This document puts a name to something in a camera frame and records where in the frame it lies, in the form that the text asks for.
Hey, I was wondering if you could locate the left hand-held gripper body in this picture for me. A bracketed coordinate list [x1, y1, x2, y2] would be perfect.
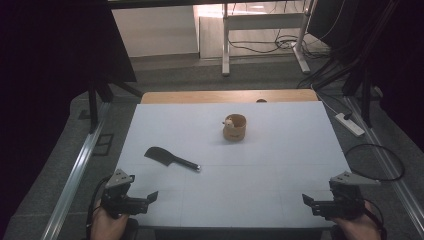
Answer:
[100, 168, 136, 220]

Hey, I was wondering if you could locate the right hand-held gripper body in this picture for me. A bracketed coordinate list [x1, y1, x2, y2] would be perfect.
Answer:
[329, 170, 381, 221]

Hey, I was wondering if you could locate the black cleaver knife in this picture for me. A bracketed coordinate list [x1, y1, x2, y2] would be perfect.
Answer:
[143, 146, 202, 173]

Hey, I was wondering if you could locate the wooden cup with animal figure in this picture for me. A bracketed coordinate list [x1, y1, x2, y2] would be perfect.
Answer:
[222, 113, 247, 142]

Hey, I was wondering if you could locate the person's right hand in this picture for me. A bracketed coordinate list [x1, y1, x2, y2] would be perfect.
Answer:
[333, 208, 383, 240]

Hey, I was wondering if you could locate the person's left hand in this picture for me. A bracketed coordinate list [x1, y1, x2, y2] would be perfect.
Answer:
[90, 199, 130, 240]

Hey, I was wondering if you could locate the white board mat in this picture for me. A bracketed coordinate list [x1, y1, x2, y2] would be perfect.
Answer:
[113, 101, 353, 229]

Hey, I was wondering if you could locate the white power strip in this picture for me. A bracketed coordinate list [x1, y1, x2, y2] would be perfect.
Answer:
[334, 112, 366, 138]

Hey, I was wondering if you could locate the black metal stand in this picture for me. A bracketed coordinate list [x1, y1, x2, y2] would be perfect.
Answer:
[312, 58, 383, 128]
[87, 79, 145, 135]

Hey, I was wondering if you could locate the dark curtain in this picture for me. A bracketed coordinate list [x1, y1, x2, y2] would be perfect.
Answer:
[373, 0, 424, 154]
[0, 0, 138, 234]

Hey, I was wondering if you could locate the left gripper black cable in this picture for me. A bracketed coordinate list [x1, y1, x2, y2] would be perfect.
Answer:
[85, 175, 113, 240]

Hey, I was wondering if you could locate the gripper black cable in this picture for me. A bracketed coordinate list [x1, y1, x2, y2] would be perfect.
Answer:
[85, 175, 113, 240]
[362, 198, 388, 240]

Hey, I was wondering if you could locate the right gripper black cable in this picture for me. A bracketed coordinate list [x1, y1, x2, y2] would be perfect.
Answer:
[362, 198, 388, 240]

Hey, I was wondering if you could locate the aluminium rail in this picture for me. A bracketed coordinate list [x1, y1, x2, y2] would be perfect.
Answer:
[344, 95, 424, 236]
[40, 101, 112, 240]

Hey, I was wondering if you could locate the black floor socket frame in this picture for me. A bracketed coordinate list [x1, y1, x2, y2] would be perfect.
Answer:
[91, 133, 115, 157]

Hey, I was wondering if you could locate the black looped cable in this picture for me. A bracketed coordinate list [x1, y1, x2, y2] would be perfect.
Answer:
[344, 143, 406, 183]

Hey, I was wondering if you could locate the white power strip cable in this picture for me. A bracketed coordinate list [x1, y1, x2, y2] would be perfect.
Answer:
[310, 83, 342, 116]

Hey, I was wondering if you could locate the white desk frame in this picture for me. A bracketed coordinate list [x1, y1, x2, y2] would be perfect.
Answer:
[221, 0, 317, 77]

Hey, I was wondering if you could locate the tangle of black floor cables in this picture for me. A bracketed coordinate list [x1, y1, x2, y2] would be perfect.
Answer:
[227, 31, 332, 60]

